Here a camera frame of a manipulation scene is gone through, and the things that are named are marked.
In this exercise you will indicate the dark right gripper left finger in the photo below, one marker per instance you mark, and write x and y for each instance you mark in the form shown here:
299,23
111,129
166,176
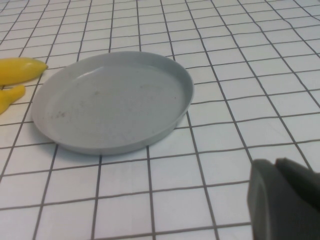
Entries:
272,207

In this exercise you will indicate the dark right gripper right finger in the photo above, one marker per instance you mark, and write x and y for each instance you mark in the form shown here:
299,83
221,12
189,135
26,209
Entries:
302,180

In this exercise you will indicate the yellow banana with short stem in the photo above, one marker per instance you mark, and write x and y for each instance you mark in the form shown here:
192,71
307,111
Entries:
8,97

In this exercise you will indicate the yellow banana with long stem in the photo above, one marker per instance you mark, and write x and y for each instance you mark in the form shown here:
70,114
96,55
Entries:
17,70

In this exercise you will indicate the grey round plate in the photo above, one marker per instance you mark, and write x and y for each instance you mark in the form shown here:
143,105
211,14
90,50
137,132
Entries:
112,105

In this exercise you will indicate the white grid-pattern tablecloth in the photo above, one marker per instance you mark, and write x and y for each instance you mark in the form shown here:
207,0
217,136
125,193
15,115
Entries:
160,200

